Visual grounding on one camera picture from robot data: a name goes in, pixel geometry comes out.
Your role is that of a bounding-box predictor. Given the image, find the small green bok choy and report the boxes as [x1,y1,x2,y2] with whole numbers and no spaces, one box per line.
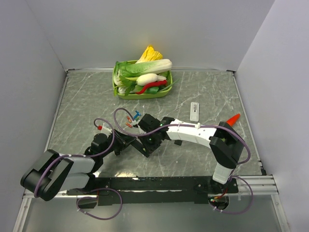
[112,61,129,86]

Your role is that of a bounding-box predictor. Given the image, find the red chili pepper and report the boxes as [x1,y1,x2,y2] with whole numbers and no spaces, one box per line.
[136,80,167,94]

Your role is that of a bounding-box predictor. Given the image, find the black battery cover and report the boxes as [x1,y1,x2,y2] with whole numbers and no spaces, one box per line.
[174,140,182,145]

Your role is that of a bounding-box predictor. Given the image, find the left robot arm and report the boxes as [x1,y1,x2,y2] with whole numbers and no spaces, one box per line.
[20,130,136,201]

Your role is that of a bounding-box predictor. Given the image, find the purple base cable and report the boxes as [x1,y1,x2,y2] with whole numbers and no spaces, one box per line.
[209,175,254,216]
[76,188,123,221]

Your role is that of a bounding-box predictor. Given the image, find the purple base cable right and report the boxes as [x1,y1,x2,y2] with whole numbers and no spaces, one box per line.
[209,175,254,216]

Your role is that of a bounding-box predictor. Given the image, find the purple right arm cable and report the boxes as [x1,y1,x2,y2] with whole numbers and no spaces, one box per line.
[113,107,251,165]

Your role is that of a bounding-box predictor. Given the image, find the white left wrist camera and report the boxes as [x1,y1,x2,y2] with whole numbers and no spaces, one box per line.
[97,124,112,136]

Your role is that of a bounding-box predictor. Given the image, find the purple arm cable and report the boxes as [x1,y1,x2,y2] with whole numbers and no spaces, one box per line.
[113,107,251,165]
[33,117,116,198]

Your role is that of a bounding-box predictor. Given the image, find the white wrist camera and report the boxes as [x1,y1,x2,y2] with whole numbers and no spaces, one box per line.
[133,122,145,134]
[97,124,112,136]

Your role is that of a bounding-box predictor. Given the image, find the orange toy carrot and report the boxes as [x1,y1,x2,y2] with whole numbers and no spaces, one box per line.
[226,114,240,127]

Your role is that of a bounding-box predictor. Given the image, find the white battery cover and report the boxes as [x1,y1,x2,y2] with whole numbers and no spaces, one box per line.
[190,102,199,122]

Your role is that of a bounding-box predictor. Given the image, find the yellow toy cabbage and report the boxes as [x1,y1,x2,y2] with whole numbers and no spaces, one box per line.
[136,45,163,63]

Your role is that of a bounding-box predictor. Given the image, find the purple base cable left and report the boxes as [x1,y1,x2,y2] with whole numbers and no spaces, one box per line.
[76,188,123,221]

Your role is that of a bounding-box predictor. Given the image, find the white toy radish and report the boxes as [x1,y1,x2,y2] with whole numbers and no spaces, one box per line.
[136,73,167,86]

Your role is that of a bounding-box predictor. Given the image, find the black base bar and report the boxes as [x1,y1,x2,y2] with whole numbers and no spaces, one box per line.
[67,176,239,206]

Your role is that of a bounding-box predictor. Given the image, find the green parsley sprig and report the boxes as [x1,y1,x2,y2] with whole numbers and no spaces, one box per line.
[112,75,137,96]

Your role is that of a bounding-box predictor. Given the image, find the green plastic tray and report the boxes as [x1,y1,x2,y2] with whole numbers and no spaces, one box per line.
[112,60,174,100]

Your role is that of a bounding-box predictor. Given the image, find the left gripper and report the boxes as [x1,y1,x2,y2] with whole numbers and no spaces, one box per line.
[100,129,137,158]

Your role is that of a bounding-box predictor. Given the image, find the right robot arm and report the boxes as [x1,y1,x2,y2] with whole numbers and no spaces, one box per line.
[138,114,244,193]

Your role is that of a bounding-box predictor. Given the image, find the black remote control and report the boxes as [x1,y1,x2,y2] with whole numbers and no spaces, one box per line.
[131,140,150,158]

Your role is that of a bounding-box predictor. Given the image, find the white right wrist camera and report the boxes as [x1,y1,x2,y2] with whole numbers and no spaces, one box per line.
[133,122,145,134]

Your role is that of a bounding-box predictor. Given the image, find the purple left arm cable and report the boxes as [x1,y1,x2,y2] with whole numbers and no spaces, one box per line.
[33,117,116,198]

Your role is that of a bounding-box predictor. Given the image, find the long green napa cabbage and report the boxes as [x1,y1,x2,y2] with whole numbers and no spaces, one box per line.
[117,59,172,77]

